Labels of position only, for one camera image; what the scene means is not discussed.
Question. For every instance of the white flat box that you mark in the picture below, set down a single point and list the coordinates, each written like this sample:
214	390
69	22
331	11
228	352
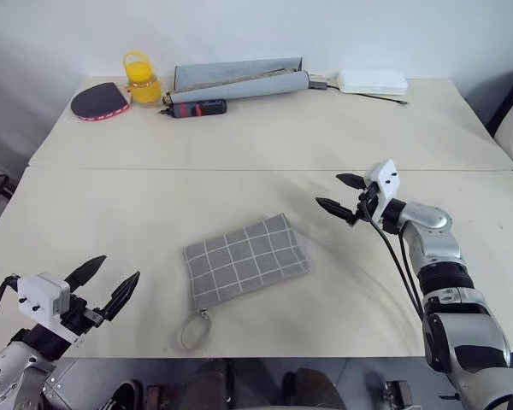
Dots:
374	81

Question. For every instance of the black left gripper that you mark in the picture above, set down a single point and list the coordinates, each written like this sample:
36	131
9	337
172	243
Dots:
82	317

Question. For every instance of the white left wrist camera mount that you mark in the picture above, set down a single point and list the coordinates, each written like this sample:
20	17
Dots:
40	294

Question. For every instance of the black red electric screwdriver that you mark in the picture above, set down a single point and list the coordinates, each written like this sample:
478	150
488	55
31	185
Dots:
201	108

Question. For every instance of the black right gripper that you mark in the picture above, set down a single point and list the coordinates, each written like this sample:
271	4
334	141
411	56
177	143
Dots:
367	205

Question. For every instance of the small dark metal block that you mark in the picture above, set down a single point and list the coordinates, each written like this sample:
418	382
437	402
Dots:
397	390

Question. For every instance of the black white shoe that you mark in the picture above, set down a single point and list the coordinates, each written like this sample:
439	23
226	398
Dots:
126	395

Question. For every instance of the rolled grey mat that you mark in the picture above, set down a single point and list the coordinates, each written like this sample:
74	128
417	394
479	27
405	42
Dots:
248	85

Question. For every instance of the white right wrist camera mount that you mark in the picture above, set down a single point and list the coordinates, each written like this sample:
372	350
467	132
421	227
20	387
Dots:
387	177

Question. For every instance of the small grey plug piece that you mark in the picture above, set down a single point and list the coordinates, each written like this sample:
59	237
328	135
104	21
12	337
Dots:
320	84

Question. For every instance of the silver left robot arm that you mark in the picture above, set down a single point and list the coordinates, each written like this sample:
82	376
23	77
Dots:
13	363

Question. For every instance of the black red table tennis paddle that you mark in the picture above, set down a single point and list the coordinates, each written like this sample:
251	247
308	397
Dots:
96	100

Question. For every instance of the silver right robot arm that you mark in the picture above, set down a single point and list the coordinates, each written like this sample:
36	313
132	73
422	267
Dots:
438	250

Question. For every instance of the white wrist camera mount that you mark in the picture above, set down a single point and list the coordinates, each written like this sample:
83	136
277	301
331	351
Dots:
40	294
387	177

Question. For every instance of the grey checked fabric pouch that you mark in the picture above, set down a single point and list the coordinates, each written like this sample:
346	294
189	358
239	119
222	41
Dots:
245	256

